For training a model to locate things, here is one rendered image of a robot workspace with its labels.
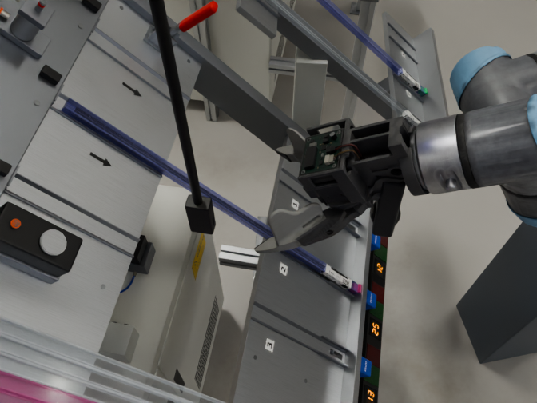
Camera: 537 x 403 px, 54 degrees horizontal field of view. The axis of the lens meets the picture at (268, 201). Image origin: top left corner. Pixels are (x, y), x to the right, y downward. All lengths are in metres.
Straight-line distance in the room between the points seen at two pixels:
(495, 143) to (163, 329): 0.64
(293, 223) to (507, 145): 0.23
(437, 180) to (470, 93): 0.17
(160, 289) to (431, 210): 1.11
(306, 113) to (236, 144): 0.86
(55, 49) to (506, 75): 0.49
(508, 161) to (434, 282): 1.23
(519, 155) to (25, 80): 0.45
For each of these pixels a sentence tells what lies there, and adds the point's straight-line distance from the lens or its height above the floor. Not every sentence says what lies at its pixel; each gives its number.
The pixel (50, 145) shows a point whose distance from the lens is 0.60.
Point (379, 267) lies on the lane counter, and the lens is 0.95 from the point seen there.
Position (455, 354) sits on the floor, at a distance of 1.65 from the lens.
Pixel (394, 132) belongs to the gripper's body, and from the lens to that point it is 0.53.
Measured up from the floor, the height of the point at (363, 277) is 0.73.
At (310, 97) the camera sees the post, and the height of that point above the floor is 0.73.
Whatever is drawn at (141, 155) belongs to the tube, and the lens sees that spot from 0.63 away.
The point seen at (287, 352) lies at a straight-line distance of 0.73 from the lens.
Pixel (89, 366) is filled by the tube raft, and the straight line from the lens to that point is 0.55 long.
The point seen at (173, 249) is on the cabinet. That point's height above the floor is 0.62.
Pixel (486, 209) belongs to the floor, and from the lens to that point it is 1.91.
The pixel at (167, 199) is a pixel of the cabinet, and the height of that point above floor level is 0.62.
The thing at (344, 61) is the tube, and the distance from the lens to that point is 0.89.
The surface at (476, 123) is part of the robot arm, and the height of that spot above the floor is 1.13.
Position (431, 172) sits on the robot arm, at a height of 1.09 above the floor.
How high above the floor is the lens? 1.50
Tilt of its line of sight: 57 degrees down
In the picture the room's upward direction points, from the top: straight up
